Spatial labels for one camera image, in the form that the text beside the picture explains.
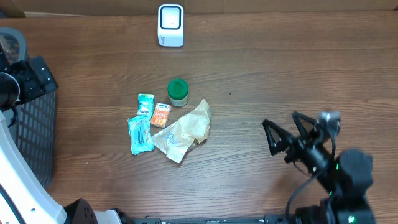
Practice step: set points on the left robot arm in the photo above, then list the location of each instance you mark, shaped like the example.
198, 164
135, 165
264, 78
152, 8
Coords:
23, 198

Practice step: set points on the green lid white jar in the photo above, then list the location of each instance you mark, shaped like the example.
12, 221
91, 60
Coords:
178, 92

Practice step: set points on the large teal wipes pack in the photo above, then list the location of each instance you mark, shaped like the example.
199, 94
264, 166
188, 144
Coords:
139, 131

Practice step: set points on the orange tissue pack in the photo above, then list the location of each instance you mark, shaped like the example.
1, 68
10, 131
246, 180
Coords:
161, 114

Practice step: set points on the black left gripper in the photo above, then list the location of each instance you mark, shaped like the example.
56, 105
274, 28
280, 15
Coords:
25, 72

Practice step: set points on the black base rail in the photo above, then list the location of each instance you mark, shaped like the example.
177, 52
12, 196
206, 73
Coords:
267, 219

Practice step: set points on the grey plastic mesh basket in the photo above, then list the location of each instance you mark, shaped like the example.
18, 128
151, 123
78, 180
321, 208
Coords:
31, 125

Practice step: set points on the small teal tissue pack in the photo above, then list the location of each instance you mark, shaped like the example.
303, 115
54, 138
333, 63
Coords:
146, 104

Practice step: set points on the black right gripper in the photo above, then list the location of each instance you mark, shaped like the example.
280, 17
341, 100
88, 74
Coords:
298, 146

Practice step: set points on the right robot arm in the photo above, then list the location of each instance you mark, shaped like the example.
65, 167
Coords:
345, 177

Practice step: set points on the white barcode scanner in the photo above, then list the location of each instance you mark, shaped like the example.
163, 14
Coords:
170, 26

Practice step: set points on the beige paper bag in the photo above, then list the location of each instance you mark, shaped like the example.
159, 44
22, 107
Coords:
175, 140

